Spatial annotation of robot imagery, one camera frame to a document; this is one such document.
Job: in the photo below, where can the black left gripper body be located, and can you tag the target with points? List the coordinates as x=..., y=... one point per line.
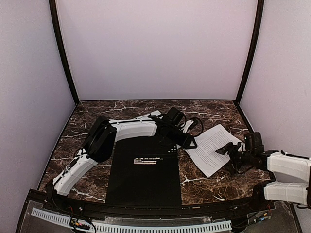
x=181, y=138

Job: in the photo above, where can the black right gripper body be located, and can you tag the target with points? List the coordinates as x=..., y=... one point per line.
x=233, y=152

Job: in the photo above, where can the stapled text document stack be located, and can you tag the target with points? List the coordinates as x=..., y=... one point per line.
x=205, y=156

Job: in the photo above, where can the blue file folder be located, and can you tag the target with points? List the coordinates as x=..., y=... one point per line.
x=144, y=185

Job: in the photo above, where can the mint green clipboard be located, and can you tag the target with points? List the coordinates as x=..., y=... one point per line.
x=147, y=116

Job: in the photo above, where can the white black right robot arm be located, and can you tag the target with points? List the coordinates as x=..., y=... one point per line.
x=291, y=180

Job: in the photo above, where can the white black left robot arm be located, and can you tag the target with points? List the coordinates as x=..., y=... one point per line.
x=99, y=142

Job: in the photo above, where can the silver folder spring clip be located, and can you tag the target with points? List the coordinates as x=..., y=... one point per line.
x=147, y=161

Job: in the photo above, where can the white slotted cable duct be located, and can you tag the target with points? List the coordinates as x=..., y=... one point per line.
x=130, y=225

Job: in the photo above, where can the black right frame post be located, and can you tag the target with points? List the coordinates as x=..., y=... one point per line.
x=251, y=51

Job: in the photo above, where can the black frame post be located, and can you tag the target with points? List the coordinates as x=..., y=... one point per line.
x=62, y=52
x=251, y=51

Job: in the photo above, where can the black left frame post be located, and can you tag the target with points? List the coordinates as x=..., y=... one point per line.
x=62, y=52

